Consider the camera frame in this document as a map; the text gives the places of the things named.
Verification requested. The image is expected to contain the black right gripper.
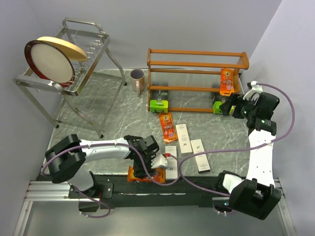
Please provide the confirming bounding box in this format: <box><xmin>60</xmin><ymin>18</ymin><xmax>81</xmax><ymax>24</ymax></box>
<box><xmin>219</xmin><ymin>92</ymin><xmax>257</xmax><ymax>119</ymax></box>

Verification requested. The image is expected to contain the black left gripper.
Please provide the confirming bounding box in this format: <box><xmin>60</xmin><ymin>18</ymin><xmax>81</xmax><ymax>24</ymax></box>
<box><xmin>133</xmin><ymin>151</ymin><xmax>157</xmax><ymax>178</ymax></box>

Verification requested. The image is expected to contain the black green razor box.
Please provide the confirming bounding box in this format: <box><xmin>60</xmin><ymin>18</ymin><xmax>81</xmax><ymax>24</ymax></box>
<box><xmin>150</xmin><ymin>90</ymin><xmax>168</xmax><ymax>113</ymax></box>
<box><xmin>211</xmin><ymin>92</ymin><xmax>229</xmax><ymax>115</ymax></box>

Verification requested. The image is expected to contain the orange razor pack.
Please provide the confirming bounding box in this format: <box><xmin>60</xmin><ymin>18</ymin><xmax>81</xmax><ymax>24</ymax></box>
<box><xmin>158</xmin><ymin>113</ymin><xmax>178</xmax><ymax>144</ymax></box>
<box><xmin>220</xmin><ymin>68</ymin><xmax>234</xmax><ymax>96</ymax></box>
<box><xmin>127</xmin><ymin>166</ymin><xmax>165</xmax><ymax>183</ymax></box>

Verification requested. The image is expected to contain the orange wooden shelf rack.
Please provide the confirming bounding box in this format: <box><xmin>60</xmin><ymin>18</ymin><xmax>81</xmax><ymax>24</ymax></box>
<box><xmin>147</xmin><ymin>49</ymin><xmax>250</xmax><ymax>113</ymax></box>

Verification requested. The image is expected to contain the steel dish rack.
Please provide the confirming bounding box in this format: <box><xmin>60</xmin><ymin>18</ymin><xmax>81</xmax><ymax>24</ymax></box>
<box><xmin>13</xmin><ymin>17</ymin><xmax>127</xmax><ymax>138</ymax></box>

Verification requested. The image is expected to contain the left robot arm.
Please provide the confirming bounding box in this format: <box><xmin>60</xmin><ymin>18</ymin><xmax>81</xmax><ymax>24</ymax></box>
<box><xmin>41</xmin><ymin>134</ymin><xmax>159</xmax><ymax>198</ymax></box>

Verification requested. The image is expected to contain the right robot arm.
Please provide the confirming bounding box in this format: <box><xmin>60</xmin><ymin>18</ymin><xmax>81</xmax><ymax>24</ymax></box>
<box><xmin>215</xmin><ymin>92</ymin><xmax>281</xmax><ymax>220</ymax></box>

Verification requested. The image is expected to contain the white box left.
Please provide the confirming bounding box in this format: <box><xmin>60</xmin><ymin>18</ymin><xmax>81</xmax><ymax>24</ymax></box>
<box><xmin>165</xmin><ymin>146</ymin><xmax>178</xmax><ymax>180</ymax></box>

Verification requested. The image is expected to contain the white box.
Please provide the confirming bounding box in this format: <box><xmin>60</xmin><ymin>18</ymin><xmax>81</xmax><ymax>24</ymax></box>
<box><xmin>190</xmin><ymin>139</ymin><xmax>211</xmax><ymax>173</ymax></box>
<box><xmin>165</xmin><ymin>146</ymin><xmax>178</xmax><ymax>180</ymax></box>
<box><xmin>175</xmin><ymin>124</ymin><xmax>192</xmax><ymax>154</ymax></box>

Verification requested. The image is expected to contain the white box middle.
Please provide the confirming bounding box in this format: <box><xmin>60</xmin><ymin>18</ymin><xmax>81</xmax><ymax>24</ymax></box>
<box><xmin>175</xmin><ymin>124</ymin><xmax>192</xmax><ymax>154</ymax></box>

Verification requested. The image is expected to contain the white box right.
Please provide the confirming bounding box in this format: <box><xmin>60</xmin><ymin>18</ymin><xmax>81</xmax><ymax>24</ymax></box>
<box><xmin>190</xmin><ymin>139</ymin><xmax>211</xmax><ymax>173</ymax></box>

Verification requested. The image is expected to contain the pink mug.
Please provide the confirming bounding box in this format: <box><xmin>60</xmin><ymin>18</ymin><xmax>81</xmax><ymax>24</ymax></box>
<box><xmin>130</xmin><ymin>69</ymin><xmax>145</xmax><ymax>95</ymax></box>

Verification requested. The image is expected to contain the tan wooden plate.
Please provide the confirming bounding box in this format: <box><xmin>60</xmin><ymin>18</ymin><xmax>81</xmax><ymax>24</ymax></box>
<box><xmin>37</xmin><ymin>36</ymin><xmax>88</xmax><ymax>61</ymax></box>

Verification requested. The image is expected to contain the red rimmed white plate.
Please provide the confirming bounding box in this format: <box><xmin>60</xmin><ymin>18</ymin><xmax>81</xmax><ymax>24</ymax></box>
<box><xmin>24</xmin><ymin>40</ymin><xmax>75</xmax><ymax>88</ymax></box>

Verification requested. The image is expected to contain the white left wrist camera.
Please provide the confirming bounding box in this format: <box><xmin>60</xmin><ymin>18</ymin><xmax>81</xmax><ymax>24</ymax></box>
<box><xmin>151</xmin><ymin>154</ymin><xmax>169</xmax><ymax>170</ymax></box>

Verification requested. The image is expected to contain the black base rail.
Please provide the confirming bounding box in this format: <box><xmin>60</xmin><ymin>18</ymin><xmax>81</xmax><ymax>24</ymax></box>
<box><xmin>35</xmin><ymin>173</ymin><xmax>244</xmax><ymax>213</ymax></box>

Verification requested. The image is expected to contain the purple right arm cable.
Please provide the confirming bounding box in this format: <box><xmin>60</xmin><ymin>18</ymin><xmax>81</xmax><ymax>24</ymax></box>
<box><xmin>177</xmin><ymin>83</ymin><xmax>295</xmax><ymax>215</ymax></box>

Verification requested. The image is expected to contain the aluminium frame rail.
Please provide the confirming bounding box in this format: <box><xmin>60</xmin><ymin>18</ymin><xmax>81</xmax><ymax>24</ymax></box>
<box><xmin>13</xmin><ymin>181</ymin><xmax>89</xmax><ymax>236</ymax></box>

